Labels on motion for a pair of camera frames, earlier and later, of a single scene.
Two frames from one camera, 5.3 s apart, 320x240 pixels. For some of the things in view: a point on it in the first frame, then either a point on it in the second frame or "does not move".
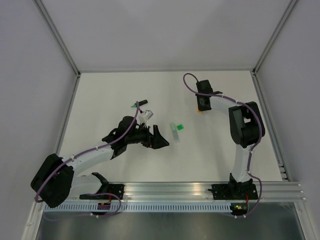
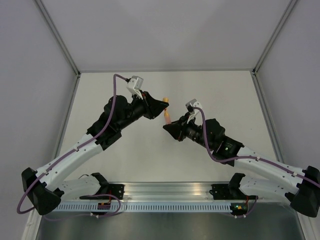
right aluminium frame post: [268, 47] does not move
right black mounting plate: [234, 192] does not move
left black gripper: [155, 141] → [153, 107]
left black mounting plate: [117, 189] does not move
